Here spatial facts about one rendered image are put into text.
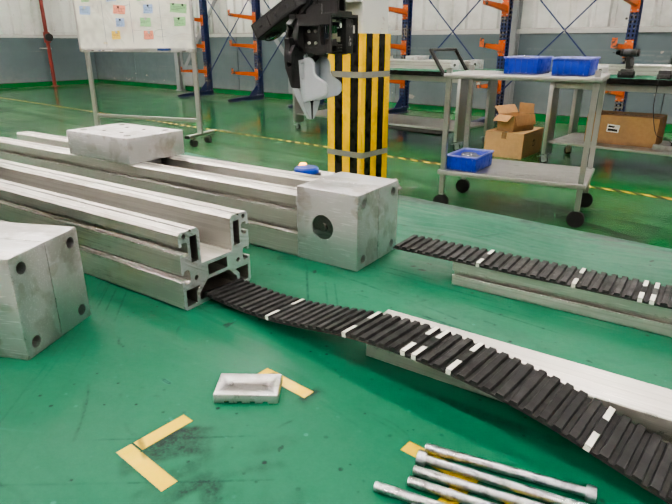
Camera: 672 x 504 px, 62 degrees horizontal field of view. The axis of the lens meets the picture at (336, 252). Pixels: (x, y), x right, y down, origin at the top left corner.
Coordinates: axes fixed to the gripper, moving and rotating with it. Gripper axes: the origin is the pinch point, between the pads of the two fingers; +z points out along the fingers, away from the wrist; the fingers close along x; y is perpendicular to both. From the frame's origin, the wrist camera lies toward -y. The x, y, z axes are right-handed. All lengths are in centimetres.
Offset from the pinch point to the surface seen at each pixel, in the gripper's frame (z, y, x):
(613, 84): 24, -29, 446
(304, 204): 8.7, 13.7, -18.6
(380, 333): 12, 35, -36
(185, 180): 8.6, -7.8, -18.8
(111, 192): 7.8, -8.2, -30.6
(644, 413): 13, 54, -34
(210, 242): 11.1, 9.3, -30.4
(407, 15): -43, -375, 740
